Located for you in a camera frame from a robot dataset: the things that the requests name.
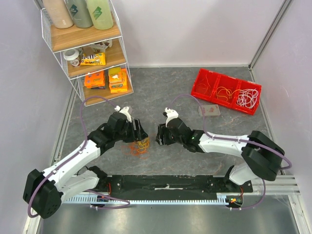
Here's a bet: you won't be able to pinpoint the aluminium corner post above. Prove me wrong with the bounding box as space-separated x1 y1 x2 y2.
248 0 293 72

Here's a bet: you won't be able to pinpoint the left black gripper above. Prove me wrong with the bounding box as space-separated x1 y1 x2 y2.
115 118 148 143

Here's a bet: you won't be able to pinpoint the orange yellow cable tangle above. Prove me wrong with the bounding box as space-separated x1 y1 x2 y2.
120 137 151 159

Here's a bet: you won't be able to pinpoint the left orange snack box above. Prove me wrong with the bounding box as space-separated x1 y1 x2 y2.
84 71 105 89

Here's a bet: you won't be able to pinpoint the red three-compartment bin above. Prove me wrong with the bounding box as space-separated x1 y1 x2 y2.
191 68 262 115

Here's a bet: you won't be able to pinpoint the grey sponge packet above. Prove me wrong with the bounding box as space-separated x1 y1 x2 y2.
198 104 221 117

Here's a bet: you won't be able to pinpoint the white snack package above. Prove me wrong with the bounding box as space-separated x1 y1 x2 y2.
88 39 113 53

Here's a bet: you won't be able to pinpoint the light green bottle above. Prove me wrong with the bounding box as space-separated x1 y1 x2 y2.
86 0 114 30

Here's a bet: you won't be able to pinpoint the beige bottle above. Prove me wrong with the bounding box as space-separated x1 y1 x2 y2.
42 0 74 29

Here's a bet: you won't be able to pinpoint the paper coffee cup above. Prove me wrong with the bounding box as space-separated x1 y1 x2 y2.
63 49 81 67

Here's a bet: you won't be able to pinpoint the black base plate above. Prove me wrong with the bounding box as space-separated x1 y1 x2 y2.
94 175 253 201

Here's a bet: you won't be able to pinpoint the yellow candy bag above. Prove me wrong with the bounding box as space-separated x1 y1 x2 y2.
80 53 106 66

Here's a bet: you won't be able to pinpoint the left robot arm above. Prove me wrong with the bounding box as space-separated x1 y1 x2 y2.
22 112 148 219

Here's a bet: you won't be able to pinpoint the white wire wooden shelf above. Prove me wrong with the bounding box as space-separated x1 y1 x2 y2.
40 1 134 101

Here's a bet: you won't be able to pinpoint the right orange snack boxes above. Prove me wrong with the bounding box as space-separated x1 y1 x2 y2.
108 68 128 94

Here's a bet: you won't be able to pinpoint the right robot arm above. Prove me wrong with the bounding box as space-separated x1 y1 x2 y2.
156 118 285 192

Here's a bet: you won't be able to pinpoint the grey-green bottle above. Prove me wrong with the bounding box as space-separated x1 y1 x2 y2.
65 0 93 28

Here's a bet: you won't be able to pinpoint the slotted cable duct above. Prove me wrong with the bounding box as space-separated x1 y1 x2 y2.
64 193 233 205

